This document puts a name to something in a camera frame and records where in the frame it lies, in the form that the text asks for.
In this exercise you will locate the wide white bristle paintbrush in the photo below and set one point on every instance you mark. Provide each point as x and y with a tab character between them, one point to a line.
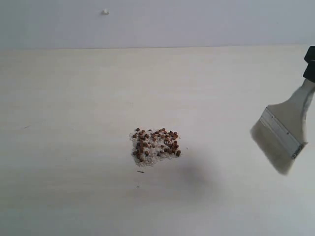
280	132

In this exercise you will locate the brown and white granule pile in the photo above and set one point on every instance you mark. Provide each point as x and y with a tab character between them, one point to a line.
153	145

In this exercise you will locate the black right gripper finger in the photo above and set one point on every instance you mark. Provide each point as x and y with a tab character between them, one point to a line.
310	55
309	72

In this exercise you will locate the small white wall lump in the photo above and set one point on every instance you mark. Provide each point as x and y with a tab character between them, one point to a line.
105	12

